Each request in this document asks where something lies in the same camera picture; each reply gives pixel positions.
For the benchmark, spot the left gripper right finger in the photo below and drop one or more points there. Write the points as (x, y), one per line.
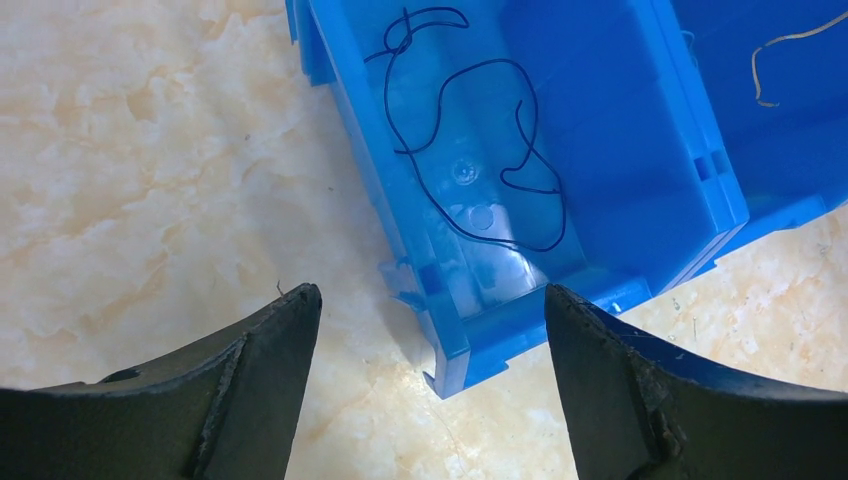
(639, 407)

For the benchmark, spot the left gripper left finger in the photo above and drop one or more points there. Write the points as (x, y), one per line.
(223, 407)

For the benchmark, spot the blue three-compartment bin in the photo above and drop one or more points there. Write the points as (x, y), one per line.
(616, 147)

